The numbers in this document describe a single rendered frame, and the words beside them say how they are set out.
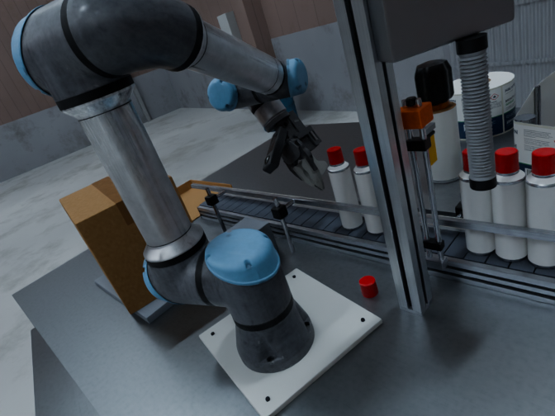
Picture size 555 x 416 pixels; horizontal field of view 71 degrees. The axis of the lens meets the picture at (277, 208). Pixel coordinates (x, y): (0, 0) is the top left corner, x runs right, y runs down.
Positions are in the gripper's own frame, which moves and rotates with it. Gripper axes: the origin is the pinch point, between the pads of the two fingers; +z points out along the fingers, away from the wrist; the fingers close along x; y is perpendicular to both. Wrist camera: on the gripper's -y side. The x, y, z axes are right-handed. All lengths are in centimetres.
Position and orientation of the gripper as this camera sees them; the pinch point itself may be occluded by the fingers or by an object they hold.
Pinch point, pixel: (318, 186)
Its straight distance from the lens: 98.6
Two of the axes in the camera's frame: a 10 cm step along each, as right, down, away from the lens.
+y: 6.6, -5.0, 5.5
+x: -4.5, 3.3, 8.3
